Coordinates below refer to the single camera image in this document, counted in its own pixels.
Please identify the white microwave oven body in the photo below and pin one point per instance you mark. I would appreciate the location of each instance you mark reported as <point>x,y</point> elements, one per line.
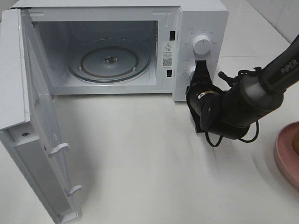
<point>167,26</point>

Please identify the upper white power knob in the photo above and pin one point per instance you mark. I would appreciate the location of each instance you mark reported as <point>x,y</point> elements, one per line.
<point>201,44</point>

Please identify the lower white timer knob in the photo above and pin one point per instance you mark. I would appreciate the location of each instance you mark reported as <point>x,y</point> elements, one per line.
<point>191,71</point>

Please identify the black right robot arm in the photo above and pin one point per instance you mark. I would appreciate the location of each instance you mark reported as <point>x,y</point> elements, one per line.
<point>252,95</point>

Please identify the white microwave door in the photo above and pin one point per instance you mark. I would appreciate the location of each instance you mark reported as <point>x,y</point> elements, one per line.
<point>29,127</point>

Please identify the glass microwave turntable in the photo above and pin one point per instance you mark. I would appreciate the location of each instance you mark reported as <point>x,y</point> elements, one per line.
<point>109,60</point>

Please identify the burger with lettuce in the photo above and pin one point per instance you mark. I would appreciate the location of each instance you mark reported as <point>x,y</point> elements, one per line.
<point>295,142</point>

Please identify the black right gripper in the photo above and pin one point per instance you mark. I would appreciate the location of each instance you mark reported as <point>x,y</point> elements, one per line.
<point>200,85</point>

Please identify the pink round plate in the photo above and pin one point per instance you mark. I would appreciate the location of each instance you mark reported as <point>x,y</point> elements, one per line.
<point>286,157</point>

